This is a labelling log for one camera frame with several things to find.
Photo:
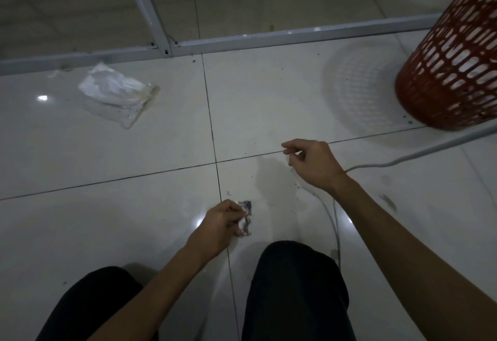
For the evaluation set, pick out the person's right hand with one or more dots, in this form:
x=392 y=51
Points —
x=318 y=166

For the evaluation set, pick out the person's left hand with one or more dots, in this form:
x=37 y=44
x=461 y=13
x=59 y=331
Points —
x=217 y=232

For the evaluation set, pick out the white tissue sheet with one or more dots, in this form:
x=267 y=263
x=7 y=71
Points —
x=247 y=208

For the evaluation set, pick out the red plastic waste basket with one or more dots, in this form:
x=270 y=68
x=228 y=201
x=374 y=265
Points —
x=423 y=96

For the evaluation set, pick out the clear pack of white tissues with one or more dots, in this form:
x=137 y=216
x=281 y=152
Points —
x=112 y=88

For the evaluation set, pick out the person's right forearm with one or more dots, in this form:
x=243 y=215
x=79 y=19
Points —
x=419 y=267

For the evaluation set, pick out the person's left forearm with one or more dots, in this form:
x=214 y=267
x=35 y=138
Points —
x=155 y=302

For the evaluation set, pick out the black trousers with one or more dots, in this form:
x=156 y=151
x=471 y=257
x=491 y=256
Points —
x=295 y=294

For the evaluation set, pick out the small white paper scrap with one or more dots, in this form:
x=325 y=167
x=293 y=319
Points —
x=52 y=73

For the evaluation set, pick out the metal frame rail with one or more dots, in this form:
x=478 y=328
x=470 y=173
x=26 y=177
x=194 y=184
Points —
x=310 y=34

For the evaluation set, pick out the grey metal post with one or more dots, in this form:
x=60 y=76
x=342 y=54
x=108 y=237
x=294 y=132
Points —
x=149 y=11

